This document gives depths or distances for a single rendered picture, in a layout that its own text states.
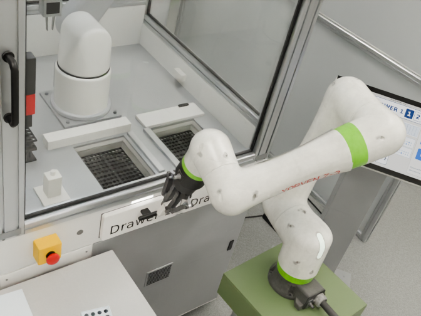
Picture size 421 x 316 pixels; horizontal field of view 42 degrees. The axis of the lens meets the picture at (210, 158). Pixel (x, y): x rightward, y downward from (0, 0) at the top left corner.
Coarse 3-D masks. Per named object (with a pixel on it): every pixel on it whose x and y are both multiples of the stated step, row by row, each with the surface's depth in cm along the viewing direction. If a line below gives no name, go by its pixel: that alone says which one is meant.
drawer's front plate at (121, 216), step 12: (132, 204) 179; (144, 204) 180; (156, 204) 184; (108, 216) 173; (120, 216) 176; (132, 216) 180; (168, 216) 192; (108, 228) 176; (120, 228) 180; (132, 228) 184
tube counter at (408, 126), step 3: (405, 123) 217; (405, 126) 217; (408, 126) 217; (411, 126) 217; (414, 126) 217; (417, 126) 217; (408, 129) 217; (411, 129) 217; (414, 129) 217; (417, 129) 217; (408, 132) 217; (411, 132) 217; (414, 132) 217; (417, 132) 217; (411, 135) 217; (414, 135) 217; (417, 135) 216
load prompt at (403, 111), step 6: (384, 102) 218; (390, 102) 218; (390, 108) 218; (396, 108) 218; (402, 108) 218; (408, 108) 217; (414, 108) 217; (402, 114) 217; (408, 114) 217; (414, 114) 217; (420, 114) 217; (414, 120) 217; (420, 120) 217
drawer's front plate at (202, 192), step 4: (200, 188) 193; (204, 188) 195; (196, 192) 193; (200, 192) 195; (204, 192) 196; (192, 196) 193; (196, 196) 195; (200, 196) 196; (204, 196) 198; (184, 200) 193; (196, 200) 196; (196, 204) 198; (200, 204) 200; (204, 204) 201; (192, 208) 198; (184, 212) 197
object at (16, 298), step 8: (0, 296) 160; (8, 296) 161; (16, 296) 161; (24, 296) 162; (0, 304) 158; (8, 304) 159; (16, 304) 159; (24, 304) 160; (0, 312) 156; (8, 312) 157; (16, 312) 157; (24, 312) 158
